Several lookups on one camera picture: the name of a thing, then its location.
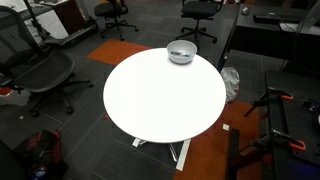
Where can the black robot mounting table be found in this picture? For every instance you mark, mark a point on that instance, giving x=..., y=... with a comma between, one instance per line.
x=293, y=133

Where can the black keyboard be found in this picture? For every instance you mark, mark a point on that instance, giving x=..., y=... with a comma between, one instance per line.
x=271, y=18

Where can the white metal table base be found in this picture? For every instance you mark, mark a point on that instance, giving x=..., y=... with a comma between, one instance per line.
x=183, y=155

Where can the black upright post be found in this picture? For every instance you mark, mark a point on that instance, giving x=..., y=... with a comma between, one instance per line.
x=233, y=153

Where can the teal and silver pen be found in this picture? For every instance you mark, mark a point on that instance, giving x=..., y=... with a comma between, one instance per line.
x=180, y=53

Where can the large black mesh office chair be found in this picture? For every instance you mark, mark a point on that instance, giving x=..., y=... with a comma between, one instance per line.
x=43, y=71

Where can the dark brown wooden cabinet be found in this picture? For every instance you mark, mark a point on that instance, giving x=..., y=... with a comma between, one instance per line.
x=70, y=15

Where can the white plastic bag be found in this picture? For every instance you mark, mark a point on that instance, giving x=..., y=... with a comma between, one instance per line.
x=230, y=81

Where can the black padded office chair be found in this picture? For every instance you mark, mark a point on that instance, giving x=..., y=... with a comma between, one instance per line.
x=110, y=9

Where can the grey computer mouse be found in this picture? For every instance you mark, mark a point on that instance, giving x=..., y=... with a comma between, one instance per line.
x=245, y=10

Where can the small white floor tag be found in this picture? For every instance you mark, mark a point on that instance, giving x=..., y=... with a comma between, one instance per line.
x=226, y=127

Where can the black floor stand base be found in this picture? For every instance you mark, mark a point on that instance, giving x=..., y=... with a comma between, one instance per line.
x=66, y=37

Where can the black office desk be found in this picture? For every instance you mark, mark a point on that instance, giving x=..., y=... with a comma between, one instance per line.
x=260, y=36

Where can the white object on floor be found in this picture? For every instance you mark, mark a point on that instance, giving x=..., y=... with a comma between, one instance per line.
x=13, y=97

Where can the white round bowl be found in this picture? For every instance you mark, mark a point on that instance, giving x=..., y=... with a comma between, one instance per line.
x=181, y=59

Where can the red and black backpack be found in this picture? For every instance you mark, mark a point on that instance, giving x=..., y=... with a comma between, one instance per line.
x=41, y=153

